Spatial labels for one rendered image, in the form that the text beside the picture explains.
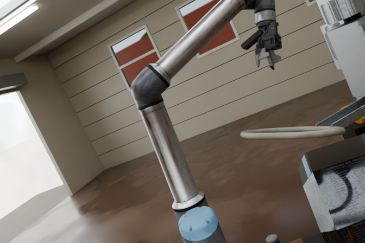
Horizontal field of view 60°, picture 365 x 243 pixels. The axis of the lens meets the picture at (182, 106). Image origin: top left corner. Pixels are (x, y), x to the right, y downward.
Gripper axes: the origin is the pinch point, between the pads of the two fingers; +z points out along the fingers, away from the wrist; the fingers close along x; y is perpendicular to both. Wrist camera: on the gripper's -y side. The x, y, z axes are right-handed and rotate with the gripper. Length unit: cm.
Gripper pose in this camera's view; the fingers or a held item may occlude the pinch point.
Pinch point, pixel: (264, 69)
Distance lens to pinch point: 145.8
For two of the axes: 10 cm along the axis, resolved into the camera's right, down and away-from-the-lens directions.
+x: 6.6, -0.1, 7.5
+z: 0.6, 10.0, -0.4
